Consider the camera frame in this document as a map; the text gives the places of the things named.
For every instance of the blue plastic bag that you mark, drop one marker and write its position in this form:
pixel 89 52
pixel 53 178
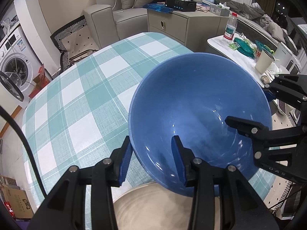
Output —
pixel 156 7

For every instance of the grey bedside cabinet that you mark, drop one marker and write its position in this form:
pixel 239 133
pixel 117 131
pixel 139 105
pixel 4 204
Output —
pixel 191 26

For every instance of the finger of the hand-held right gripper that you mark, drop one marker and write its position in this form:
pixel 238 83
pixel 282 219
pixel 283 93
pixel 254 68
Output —
pixel 239 124
pixel 287 88

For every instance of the white marble side table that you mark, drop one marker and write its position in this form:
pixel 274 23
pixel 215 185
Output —
pixel 223 45

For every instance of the teal food container lid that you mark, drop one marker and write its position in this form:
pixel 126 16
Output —
pixel 261 45
pixel 244 48

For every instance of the beige cup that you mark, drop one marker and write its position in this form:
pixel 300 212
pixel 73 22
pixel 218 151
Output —
pixel 262 62

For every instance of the grey sofa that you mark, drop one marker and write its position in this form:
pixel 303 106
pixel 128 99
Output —
pixel 103 21

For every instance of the cream plate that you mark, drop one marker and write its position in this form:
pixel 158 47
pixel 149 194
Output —
pixel 153 208

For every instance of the red cardboard box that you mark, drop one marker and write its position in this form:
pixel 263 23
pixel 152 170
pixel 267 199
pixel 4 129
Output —
pixel 42 76

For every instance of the dark grey clothing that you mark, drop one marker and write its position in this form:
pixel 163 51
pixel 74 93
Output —
pixel 247 8

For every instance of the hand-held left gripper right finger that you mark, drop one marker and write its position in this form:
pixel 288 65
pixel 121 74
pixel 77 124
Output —
pixel 179 163

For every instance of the colourful magazine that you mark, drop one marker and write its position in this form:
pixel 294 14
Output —
pixel 203 7

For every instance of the green snack packet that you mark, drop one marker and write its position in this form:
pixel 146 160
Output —
pixel 233 46

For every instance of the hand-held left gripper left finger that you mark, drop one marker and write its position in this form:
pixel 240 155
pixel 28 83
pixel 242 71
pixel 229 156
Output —
pixel 126 165

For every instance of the teal white checked tablecloth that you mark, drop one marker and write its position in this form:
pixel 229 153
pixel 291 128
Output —
pixel 79 100

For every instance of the blue bowl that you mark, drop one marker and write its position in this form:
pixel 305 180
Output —
pixel 191 95

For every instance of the clear water bottle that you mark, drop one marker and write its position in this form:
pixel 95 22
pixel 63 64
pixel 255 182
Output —
pixel 229 30

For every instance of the white electric kettle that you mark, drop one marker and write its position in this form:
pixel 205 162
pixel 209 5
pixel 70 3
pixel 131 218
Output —
pixel 284 55

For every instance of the white washing machine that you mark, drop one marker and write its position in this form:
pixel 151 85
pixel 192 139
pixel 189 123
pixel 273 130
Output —
pixel 21 62

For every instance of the black box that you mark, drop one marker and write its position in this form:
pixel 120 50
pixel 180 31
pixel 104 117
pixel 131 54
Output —
pixel 179 4

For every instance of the white appliance with maroon panel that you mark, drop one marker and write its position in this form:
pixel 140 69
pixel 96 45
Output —
pixel 284 107

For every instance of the light grey garment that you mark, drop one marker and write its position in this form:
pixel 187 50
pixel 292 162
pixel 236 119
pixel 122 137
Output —
pixel 274 28

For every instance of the brown cardboard box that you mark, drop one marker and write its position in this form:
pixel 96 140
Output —
pixel 16 196

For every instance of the tissue box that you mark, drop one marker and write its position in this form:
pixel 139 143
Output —
pixel 219 10

